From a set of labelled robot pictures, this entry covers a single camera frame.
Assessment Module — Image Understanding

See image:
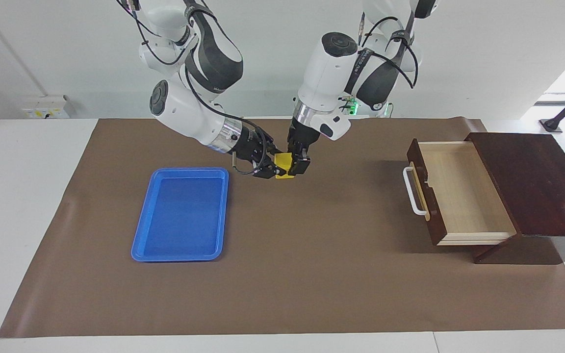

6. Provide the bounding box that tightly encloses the blue plastic tray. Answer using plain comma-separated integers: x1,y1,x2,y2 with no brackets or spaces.
131,167,230,262

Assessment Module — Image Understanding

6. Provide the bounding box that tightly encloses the brown paper table mat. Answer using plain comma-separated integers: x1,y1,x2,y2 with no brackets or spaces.
0,117,565,339

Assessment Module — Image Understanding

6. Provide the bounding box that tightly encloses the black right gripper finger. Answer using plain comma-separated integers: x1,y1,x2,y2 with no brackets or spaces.
253,159,281,180
260,133,283,157

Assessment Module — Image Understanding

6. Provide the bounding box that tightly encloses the yellow cube block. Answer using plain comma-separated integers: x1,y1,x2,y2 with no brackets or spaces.
274,152,295,180

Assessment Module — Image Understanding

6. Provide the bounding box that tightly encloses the dark wooden cabinet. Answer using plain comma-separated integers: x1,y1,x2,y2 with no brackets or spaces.
465,132,565,265

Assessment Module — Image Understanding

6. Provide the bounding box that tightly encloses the white wall socket box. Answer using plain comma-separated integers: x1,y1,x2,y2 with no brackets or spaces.
22,95,70,120

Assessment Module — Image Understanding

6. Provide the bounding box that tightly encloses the wooden drawer with white handle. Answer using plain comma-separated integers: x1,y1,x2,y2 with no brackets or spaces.
403,139,517,246

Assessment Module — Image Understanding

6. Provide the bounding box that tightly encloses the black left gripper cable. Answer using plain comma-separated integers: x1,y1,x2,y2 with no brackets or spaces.
358,12,419,90

